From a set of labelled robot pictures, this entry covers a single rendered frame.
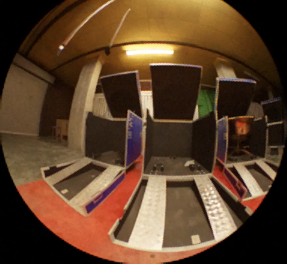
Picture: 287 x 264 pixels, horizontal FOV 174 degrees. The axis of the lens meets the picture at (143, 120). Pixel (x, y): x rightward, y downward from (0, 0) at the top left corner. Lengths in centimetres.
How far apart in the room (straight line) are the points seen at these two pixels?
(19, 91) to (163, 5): 561
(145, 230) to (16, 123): 519
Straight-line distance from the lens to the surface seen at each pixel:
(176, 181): 116
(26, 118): 530
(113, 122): 232
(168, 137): 201
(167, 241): 73
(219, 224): 86
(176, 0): 265
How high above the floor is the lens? 67
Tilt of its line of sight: 8 degrees up
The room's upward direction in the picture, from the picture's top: 3 degrees clockwise
